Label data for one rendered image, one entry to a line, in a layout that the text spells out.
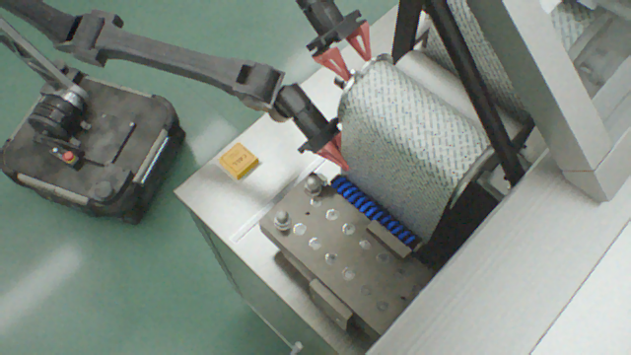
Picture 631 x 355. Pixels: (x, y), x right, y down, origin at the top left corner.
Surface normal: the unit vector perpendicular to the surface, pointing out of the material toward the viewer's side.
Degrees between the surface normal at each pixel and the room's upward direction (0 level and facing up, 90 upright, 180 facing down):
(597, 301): 0
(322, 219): 0
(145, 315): 0
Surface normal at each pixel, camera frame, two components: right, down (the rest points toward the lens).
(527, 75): -0.69, 0.65
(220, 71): -0.09, -0.23
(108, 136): -0.02, -0.45
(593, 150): 0.44, 0.03
